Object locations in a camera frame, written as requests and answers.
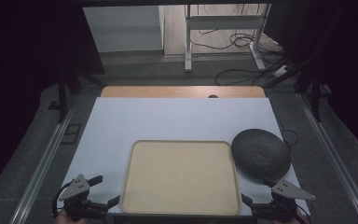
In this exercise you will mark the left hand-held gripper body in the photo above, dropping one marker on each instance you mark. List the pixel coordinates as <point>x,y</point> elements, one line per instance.
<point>76,189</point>

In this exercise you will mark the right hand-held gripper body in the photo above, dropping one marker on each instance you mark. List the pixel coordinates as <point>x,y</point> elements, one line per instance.
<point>287,191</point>

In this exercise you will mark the dark grey round speaker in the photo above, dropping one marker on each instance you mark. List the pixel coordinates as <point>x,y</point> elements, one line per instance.
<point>261,154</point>

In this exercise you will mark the beige plastic tray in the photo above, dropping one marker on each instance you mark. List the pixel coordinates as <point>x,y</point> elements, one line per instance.
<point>180,177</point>

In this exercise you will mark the person's right hand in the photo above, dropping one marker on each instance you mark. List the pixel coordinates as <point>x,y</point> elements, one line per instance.
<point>300,218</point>

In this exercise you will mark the person's left hand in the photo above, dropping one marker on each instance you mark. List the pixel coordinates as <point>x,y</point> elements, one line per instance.
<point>62,219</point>

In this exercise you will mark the dark floor socket plate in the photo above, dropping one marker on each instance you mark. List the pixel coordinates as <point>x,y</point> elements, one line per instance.
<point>71,134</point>

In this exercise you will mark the black metal stand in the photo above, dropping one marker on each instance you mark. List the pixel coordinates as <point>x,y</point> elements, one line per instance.
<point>315,99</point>
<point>62,96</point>

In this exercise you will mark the white table sheet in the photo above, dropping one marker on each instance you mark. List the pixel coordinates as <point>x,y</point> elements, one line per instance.
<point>174,119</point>

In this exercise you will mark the white power strip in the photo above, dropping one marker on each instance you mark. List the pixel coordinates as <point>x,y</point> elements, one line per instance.
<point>280,71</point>

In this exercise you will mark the wooden table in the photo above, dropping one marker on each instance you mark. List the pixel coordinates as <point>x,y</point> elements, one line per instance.
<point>180,91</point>

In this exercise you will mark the grey cabinet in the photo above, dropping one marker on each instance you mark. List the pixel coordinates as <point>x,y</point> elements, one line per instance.
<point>122,29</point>

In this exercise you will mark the dark monitor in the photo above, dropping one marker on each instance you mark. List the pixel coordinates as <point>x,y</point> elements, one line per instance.
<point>284,25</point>

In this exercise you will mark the metal floor rail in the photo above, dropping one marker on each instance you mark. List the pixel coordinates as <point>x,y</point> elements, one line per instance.
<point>43,165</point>
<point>335,158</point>

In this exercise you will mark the white metal desk frame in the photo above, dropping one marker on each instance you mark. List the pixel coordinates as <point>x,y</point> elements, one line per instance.
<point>223,22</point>

